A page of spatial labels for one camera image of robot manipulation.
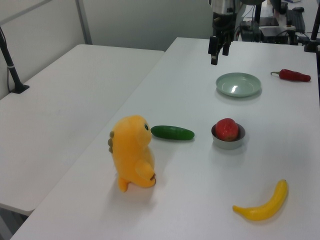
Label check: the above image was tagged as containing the pale green plastic plate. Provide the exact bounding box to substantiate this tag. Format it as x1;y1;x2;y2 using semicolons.
215;72;263;98

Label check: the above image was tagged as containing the yellow toy banana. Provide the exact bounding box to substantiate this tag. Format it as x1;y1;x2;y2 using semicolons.
232;179;289;222

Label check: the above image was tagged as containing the grey partition post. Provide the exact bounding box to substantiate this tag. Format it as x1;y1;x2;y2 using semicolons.
76;0;93;45

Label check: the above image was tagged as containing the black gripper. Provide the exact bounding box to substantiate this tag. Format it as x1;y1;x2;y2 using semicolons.
207;11;237;66

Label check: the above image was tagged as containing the grey laptop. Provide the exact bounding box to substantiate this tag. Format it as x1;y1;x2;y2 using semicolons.
259;16;280;27

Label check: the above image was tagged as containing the black camera stand pole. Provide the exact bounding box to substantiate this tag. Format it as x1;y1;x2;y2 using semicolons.
303;17;320;53
0;25;30;95

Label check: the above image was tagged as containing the red toy chili pepper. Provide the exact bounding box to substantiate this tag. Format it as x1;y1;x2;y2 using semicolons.
270;68;312;83

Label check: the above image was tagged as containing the black keyboard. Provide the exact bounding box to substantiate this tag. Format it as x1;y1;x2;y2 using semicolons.
285;8;306;33

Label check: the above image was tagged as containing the black electronics box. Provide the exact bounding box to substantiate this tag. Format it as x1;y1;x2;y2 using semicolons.
239;20;261;42

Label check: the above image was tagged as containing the red toy apple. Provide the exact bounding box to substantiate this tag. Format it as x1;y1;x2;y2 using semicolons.
215;117;239;142

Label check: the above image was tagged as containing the orange plush dinosaur toy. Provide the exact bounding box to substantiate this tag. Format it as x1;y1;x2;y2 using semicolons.
107;114;158;193

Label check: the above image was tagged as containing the small metal bowl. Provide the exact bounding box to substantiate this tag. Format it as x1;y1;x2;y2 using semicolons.
211;123;247;151

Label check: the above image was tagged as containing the green toy cucumber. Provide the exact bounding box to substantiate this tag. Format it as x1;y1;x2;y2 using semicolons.
150;125;196;142

